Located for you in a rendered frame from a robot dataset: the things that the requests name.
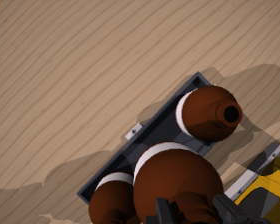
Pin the dark grey rectangular tray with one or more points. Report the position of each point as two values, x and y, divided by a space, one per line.
161 127

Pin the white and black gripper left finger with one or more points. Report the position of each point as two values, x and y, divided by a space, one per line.
164 214

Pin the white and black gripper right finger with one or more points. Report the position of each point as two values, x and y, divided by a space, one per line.
230 213

